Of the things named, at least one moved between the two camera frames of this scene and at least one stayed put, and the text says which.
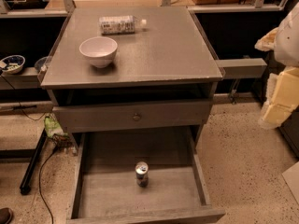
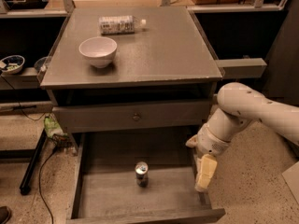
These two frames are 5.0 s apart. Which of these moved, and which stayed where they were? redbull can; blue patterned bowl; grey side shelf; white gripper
Moved: white gripper
Stayed: redbull can; blue patterned bowl; grey side shelf
